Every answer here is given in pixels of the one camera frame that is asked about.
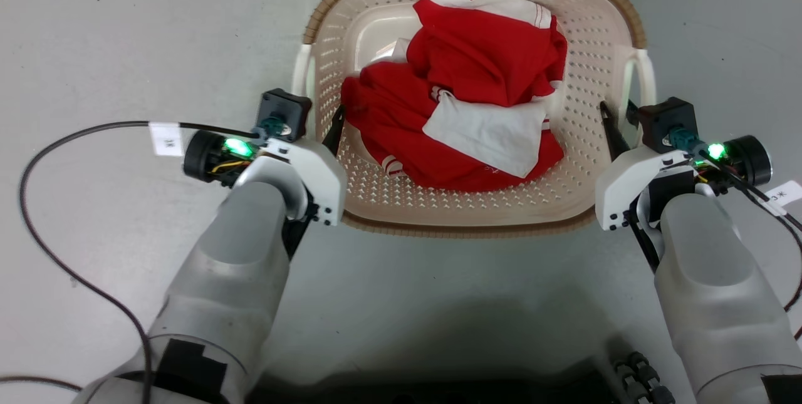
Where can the red garment white stripes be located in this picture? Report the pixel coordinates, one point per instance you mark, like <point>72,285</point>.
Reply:
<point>388,109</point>

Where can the red sports jersey white trim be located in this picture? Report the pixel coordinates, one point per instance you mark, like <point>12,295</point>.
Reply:
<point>489,53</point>

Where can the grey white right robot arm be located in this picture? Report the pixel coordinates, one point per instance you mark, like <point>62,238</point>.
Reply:
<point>720,291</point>

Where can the white cloth piece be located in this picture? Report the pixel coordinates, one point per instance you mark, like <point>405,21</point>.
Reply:
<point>495,134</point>

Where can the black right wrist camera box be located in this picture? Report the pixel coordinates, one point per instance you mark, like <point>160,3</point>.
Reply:
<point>670,119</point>

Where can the beige perforated plastic laundry basket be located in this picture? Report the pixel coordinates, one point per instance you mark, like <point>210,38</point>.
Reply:
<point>376,22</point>

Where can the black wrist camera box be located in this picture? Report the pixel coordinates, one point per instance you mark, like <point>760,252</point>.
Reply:
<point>670,119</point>
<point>285,109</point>

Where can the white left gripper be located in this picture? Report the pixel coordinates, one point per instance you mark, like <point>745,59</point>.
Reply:
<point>316,169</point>

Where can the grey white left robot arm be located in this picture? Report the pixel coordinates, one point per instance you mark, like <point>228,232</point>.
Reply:
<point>232,279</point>

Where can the dark robot base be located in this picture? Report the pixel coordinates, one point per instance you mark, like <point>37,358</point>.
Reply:
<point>438,391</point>

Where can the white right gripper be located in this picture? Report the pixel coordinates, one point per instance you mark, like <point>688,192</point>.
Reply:
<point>630,175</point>

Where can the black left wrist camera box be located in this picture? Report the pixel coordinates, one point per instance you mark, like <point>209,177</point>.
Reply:
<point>285,109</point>

